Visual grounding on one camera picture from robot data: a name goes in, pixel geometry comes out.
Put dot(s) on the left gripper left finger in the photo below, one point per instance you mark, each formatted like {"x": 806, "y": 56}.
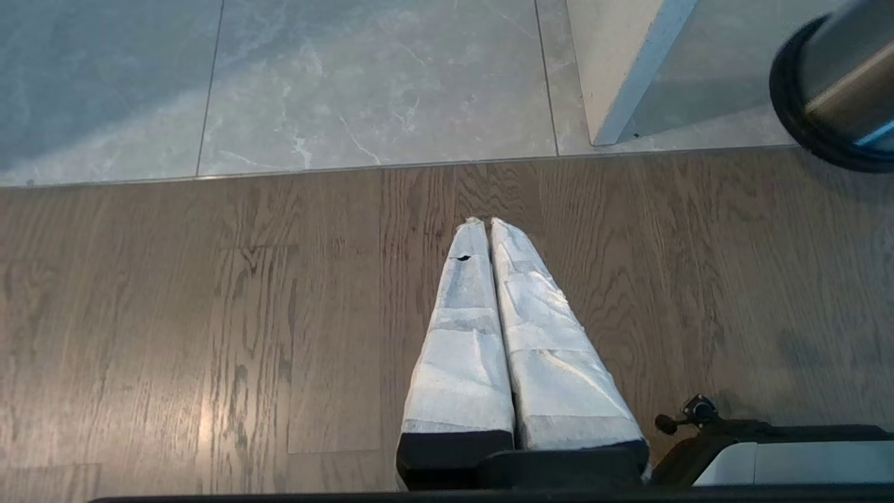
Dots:
{"x": 461, "y": 363}

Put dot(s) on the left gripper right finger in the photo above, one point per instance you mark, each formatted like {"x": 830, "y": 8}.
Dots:
{"x": 559, "y": 370}

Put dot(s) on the steel trash bin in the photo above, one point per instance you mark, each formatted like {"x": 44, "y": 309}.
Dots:
{"x": 834, "y": 84}

